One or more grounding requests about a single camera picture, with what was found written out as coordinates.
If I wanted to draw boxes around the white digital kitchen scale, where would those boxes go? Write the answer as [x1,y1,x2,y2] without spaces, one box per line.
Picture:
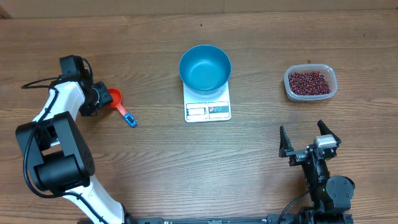
[183,82,231,123]

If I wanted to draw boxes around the teal metal bowl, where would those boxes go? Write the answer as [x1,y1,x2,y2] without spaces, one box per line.
[178,45,232,95]

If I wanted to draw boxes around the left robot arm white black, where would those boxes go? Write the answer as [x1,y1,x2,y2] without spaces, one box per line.
[16,55,134,223]

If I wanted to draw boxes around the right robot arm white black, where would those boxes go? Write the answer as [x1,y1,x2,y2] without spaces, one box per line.
[277,120,355,224]

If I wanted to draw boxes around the red beans in container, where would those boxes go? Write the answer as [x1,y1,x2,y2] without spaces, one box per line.
[288,71,331,95]

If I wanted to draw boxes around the clear plastic container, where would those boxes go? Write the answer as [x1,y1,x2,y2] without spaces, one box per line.
[284,63,338,101]

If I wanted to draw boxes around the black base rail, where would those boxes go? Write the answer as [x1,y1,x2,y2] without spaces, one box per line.
[77,213,355,224]

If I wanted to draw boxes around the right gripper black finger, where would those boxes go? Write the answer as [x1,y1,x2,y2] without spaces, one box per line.
[317,119,341,144]
[279,126,294,158]

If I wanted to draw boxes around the orange measuring scoop blue handle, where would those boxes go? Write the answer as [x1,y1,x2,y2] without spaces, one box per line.
[107,88,137,128]

